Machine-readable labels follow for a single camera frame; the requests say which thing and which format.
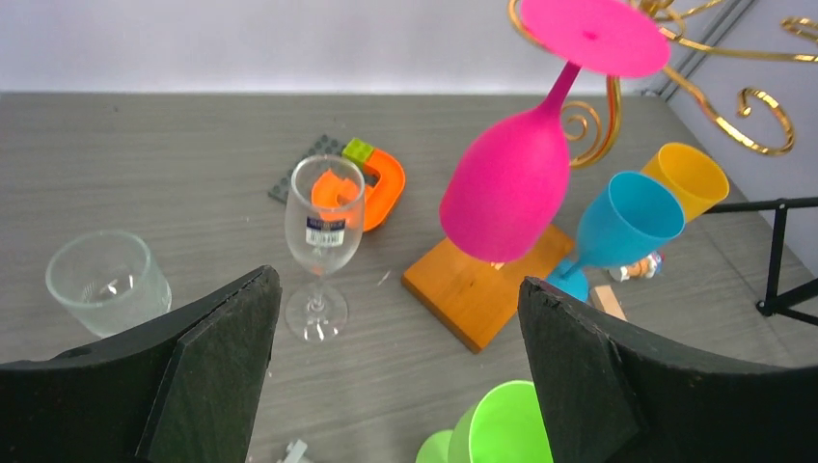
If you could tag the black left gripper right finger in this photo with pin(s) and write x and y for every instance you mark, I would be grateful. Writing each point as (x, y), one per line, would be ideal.
(611, 391)

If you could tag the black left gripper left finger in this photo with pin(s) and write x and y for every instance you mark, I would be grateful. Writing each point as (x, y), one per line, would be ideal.
(183, 387)

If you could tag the green plastic wine glass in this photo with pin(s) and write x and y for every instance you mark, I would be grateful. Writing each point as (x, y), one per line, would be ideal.
(504, 426)

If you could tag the gold rack with wooden base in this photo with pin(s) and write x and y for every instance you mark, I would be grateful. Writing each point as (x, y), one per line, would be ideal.
(473, 298)

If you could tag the pink plastic wine glass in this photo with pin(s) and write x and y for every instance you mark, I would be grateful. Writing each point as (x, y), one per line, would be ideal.
(511, 181)

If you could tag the blue plastic wine glass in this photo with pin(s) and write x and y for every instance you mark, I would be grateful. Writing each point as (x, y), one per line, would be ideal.
(632, 217)

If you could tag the yellow plastic wine glass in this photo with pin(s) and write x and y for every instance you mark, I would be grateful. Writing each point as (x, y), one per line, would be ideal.
(693, 177)

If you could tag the clear stemmed wine glass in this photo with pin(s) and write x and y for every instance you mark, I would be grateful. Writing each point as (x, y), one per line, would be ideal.
(322, 240)

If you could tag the small wooden block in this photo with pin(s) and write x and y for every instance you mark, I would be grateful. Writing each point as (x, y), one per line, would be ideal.
(604, 300)

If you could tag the grey metal T-shaped part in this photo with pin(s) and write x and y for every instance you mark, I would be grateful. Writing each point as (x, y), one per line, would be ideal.
(296, 452)

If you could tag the small colourful toy figure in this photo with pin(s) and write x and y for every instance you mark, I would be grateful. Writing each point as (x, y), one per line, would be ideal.
(645, 268)

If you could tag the clear glass tumbler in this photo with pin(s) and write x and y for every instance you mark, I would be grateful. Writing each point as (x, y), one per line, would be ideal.
(109, 280)

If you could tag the black music stand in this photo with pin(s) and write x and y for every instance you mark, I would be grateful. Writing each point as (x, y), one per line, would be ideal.
(773, 302)

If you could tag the orange plastic U-shaped toy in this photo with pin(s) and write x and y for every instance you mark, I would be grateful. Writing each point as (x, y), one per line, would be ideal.
(330, 191)

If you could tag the green lego brick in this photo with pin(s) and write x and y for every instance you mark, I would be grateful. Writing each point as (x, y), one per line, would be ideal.
(358, 152)

